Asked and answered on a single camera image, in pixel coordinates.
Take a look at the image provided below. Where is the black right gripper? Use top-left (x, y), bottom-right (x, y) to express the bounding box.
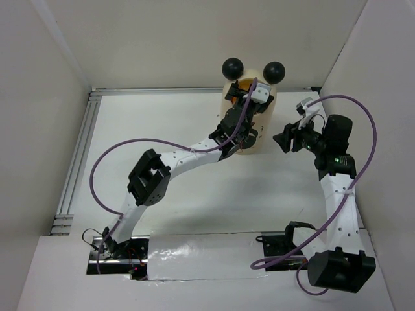
top-left (273, 113), bottom-right (328, 154)

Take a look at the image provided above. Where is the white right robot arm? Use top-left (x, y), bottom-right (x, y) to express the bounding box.
top-left (273, 115), bottom-right (376, 293)

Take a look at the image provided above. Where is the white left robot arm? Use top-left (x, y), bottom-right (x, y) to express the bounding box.
top-left (102, 79), bottom-right (274, 259)

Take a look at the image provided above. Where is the cream bin with black ears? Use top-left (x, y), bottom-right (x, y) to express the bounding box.
top-left (220, 58), bottom-right (286, 155)

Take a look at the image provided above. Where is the white taped cover sheet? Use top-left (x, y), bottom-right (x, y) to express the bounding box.
top-left (147, 233), bottom-right (267, 281)

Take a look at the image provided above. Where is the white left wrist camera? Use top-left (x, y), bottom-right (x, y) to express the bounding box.
top-left (250, 83), bottom-right (271, 104)

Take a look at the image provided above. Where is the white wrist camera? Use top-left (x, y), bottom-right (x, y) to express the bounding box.
top-left (296, 97), bottom-right (321, 130)
top-left (250, 83), bottom-right (271, 104)

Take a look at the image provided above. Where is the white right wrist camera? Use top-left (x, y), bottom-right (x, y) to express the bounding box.
top-left (296, 97), bottom-right (321, 130)

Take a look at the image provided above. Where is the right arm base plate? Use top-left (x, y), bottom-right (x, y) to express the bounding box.
top-left (255, 232), bottom-right (307, 272)

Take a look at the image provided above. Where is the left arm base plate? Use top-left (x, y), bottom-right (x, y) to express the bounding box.
top-left (86, 236), bottom-right (149, 281)

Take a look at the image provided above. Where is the aluminium frame rail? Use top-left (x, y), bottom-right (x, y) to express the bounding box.
top-left (58, 88), bottom-right (326, 235)

